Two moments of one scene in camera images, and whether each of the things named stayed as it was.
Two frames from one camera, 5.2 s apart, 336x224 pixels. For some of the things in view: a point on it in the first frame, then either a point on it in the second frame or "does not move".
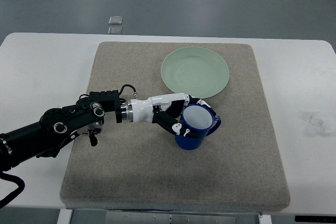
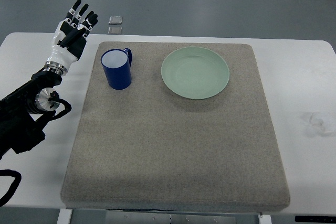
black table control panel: (315, 219) does not move
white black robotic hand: (164, 109) → (70, 39)
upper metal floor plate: (115, 20) does not move
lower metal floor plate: (115, 30) does not move
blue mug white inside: (200, 119) → (116, 63)
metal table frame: (83, 216) does not move
